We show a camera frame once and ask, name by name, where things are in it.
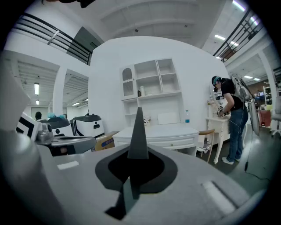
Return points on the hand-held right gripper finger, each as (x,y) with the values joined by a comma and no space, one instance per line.
(138,140)
(135,189)

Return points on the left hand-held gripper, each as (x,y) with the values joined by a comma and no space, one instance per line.
(44,134)

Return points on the black framed nature print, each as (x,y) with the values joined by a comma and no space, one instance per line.
(139,93)

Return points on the white desk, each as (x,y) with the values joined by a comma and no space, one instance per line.
(171,131)

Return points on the white and black robot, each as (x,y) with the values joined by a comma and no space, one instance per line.
(58,126)
(87,125)

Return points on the teal fluffy item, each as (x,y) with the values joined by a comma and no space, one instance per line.
(56,115)

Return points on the brown cardboard box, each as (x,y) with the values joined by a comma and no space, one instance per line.
(107,141)

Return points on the white flat panel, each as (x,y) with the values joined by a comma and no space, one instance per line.
(169,118)

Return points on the white shelf hutch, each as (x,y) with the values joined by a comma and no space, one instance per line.
(153,105)

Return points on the white jar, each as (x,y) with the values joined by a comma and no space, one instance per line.
(142,91)

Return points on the clear water bottle blue label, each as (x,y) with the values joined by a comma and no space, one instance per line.
(187,117)

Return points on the wooden chair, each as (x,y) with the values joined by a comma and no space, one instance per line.
(207,132)

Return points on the cream vanity table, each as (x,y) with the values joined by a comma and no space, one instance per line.
(216,124)

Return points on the cream artificial flowers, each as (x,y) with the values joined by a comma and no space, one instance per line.
(210,102)

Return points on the oval vanity mirror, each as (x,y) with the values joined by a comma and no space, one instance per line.
(216,100)

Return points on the black balcony railing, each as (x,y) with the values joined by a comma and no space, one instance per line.
(232,33)
(89,57)

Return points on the black head camera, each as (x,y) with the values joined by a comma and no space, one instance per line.
(86,3)

